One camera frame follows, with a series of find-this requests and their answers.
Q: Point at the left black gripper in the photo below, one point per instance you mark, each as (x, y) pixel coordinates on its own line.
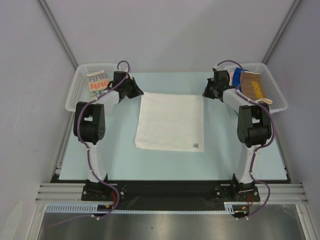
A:
(137, 91)

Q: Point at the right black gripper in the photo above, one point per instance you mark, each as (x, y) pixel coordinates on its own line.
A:
(210, 88)

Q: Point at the rabbit print towel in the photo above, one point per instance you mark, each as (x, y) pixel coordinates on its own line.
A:
(97, 83)

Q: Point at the white towel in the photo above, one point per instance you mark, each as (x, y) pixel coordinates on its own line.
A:
(171, 122)

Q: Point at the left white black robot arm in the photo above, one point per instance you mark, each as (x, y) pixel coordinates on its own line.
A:
(90, 119)

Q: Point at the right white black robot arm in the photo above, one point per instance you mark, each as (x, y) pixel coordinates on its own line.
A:
(254, 129)

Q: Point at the blue towel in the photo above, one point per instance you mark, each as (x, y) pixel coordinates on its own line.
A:
(238, 78)

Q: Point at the pink towel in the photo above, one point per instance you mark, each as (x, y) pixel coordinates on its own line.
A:
(231, 74)

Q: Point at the brown towel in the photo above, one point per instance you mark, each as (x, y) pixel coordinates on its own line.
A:
(252, 87)

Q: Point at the left white plastic basket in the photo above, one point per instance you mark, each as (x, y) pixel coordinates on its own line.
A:
(79, 90)

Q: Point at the white plastic basket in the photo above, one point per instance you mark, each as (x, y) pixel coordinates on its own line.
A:
(272, 89)
(79, 90)

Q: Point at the right white plastic basket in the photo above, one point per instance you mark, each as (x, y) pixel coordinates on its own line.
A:
(272, 89)

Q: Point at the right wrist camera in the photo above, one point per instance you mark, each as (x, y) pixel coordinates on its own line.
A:
(215, 68)

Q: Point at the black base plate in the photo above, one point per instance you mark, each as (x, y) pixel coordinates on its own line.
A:
(160, 195)

